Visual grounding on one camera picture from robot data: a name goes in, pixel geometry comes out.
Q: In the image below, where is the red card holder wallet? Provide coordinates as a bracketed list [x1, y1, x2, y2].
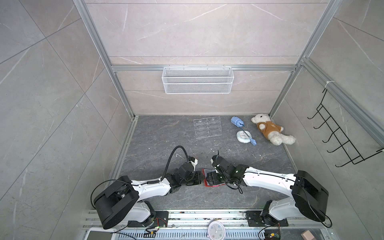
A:
[202, 169, 226, 187]

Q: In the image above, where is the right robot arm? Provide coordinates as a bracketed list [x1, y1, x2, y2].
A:
[203, 155, 333, 228]

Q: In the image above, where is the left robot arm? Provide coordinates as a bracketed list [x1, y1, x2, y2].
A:
[93, 157, 202, 230]

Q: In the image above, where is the small blue brush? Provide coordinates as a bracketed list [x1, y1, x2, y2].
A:
[250, 138, 257, 146]

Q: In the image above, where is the clear acrylic organizer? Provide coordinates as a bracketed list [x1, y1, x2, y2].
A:
[194, 117, 222, 139]

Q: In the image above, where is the white round clock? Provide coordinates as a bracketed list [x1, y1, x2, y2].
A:
[208, 221, 226, 240]

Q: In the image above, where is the blue plastic bottle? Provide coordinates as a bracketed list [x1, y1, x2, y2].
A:
[231, 116, 244, 128]

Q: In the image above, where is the white teddy bear brown shirt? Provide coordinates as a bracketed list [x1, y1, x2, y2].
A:
[251, 114, 296, 146]

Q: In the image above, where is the pink eraser block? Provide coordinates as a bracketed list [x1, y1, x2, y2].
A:
[301, 230, 316, 240]

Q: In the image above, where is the white tablet device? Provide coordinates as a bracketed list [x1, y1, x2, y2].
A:
[84, 227, 119, 240]

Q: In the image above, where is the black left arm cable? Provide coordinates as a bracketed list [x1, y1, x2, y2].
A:
[160, 145, 190, 182]

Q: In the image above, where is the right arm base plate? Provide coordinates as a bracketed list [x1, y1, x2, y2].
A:
[246, 211, 289, 227]

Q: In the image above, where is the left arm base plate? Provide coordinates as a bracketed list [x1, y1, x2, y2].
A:
[128, 211, 169, 228]

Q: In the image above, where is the white wire mesh basket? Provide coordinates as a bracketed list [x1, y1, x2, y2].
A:
[162, 67, 235, 94]

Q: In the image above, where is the black wall hook rack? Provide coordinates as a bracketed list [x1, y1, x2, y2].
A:
[307, 89, 384, 168]

